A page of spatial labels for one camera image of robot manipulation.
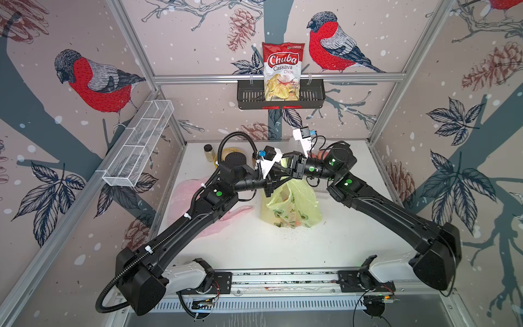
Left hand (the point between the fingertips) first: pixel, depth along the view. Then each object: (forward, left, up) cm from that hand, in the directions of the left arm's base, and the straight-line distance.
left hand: (295, 172), depth 61 cm
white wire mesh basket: (+18, +60, -6) cm, 63 cm away
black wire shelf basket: (+47, +17, -3) cm, 51 cm away
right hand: (0, +8, +5) cm, 9 cm away
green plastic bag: (-4, -1, -13) cm, 13 cm away
